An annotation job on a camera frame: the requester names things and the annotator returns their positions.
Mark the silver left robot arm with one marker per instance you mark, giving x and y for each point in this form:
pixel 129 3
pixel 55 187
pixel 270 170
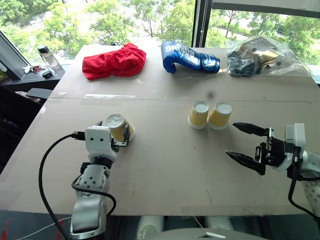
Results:
pixel 88 205

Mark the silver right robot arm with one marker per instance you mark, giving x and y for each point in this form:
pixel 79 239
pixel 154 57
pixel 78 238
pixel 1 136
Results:
pixel 313 192

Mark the white rounded cylinder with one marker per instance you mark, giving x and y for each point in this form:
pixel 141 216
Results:
pixel 218 223
pixel 149 227

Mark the black flat sheet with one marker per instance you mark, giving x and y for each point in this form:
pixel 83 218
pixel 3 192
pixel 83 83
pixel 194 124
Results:
pixel 40 93

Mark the black side furniture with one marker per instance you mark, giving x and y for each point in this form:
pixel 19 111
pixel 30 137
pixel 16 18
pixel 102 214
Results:
pixel 17 120

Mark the dark window sill ledge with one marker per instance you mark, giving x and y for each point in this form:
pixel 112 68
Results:
pixel 30 81

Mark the clear bag of parts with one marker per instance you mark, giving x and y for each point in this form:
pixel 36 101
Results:
pixel 260 57

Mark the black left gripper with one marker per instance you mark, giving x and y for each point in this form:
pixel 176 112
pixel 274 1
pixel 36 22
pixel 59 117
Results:
pixel 120 144

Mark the clear water bottle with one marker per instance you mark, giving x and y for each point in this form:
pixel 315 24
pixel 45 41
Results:
pixel 50 58

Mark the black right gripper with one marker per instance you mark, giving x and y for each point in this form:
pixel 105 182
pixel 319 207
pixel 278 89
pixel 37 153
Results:
pixel 275 150

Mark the yellow paper cup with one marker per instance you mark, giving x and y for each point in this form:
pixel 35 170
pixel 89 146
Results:
pixel 198 117
pixel 117 127
pixel 218 118

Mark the small red and white items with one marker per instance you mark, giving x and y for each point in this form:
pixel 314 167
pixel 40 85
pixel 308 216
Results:
pixel 33 68

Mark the red cloth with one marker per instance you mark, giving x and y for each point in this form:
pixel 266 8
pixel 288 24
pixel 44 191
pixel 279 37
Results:
pixel 115 62

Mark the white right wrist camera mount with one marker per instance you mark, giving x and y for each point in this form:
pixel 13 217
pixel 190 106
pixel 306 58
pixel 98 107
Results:
pixel 297 136

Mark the dark window frame post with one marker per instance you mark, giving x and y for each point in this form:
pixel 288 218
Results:
pixel 201 22

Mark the blue boxing glove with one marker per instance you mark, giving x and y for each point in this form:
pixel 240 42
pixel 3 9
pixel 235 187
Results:
pixel 185 56

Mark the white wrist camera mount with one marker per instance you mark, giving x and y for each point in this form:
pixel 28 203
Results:
pixel 98 140
pixel 297 136

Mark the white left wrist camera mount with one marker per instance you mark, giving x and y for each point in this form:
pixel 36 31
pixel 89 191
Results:
pixel 98 140

